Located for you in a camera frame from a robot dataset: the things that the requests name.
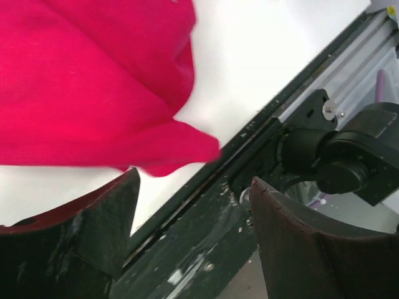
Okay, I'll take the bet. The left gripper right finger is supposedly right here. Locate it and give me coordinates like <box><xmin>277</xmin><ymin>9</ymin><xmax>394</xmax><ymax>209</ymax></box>
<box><xmin>250</xmin><ymin>178</ymin><xmax>398</xmax><ymax>299</ymax></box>

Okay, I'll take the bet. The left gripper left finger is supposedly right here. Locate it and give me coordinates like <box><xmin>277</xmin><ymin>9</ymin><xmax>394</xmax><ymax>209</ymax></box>
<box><xmin>1</xmin><ymin>168</ymin><xmax>140</xmax><ymax>298</ymax></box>

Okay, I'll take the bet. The magenta t shirt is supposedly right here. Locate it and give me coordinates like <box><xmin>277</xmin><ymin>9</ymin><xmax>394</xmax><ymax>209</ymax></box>
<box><xmin>1</xmin><ymin>1</ymin><xmax>220</xmax><ymax>177</ymax></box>

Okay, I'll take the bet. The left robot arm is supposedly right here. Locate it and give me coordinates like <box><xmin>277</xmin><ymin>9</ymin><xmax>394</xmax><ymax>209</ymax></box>
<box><xmin>1</xmin><ymin>102</ymin><xmax>398</xmax><ymax>298</ymax></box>

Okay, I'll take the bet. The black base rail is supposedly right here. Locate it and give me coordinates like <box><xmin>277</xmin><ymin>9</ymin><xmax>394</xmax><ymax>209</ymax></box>
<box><xmin>110</xmin><ymin>14</ymin><xmax>370</xmax><ymax>298</ymax></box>

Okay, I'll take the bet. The aluminium frame rail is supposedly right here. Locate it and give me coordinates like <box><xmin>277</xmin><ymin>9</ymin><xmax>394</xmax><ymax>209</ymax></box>
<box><xmin>273</xmin><ymin>11</ymin><xmax>398</xmax><ymax>130</ymax></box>

